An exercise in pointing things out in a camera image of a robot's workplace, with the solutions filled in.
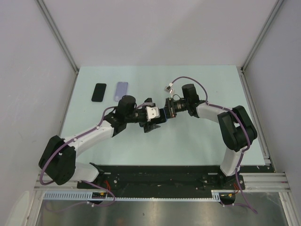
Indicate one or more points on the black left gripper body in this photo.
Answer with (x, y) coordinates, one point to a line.
(139, 117)

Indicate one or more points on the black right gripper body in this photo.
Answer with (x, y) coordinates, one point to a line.
(174, 107)

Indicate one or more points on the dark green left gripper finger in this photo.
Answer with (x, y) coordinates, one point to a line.
(150, 127)
(148, 101)

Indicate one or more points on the black phone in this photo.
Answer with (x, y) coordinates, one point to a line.
(162, 116)

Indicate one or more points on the lilac phone case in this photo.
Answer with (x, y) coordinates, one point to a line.
(120, 91)

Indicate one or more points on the black smartphone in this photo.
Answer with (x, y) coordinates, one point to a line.
(98, 93)

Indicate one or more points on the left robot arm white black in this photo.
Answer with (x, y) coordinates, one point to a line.
(59, 161)

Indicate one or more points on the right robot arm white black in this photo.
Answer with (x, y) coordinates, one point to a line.
(237, 129)

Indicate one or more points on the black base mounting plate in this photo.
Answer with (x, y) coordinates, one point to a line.
(172, 182)

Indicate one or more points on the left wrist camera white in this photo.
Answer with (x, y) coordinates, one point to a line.
(152, 113)

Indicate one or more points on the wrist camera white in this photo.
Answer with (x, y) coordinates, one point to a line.
(152, 113)
(169, 89)

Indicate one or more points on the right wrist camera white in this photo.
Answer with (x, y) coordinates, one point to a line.
(169, 89)

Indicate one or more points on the aluminium corner frame post right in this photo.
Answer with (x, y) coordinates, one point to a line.
(263, 32)

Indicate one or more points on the aluminium corner frame post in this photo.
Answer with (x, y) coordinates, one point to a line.
(263, 32)
(57, 34)

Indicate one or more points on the white slotted cable duct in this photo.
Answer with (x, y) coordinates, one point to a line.
(100, 196)

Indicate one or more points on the aluminium corner frame post left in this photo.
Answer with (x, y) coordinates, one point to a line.
(57, 34)

